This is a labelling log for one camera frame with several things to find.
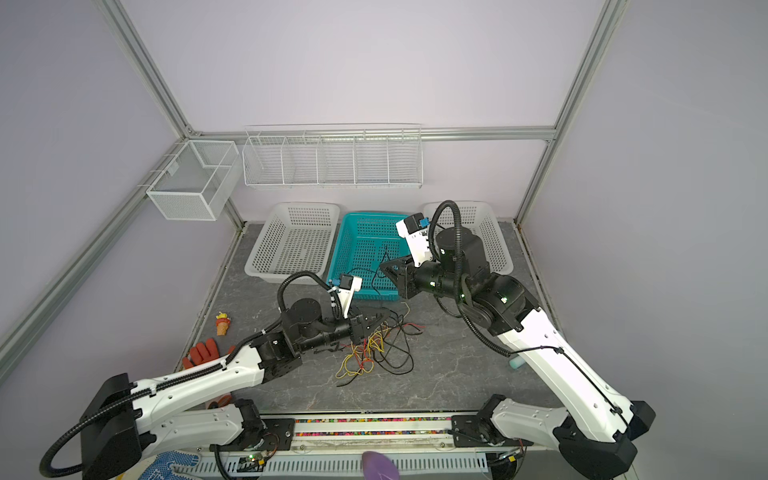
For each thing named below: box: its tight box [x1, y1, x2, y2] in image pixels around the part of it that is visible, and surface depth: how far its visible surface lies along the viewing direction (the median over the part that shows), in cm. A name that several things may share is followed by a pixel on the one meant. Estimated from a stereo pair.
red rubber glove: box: [183, 338, 236, 369], surface depth 89 cm
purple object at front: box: [362, 451, 400, 480], surface depth 71 cm
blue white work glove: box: [139, 451, 201, 480], surface depth 70 cm
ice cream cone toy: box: [215, 311, 230, 336], surface depth 93 cm
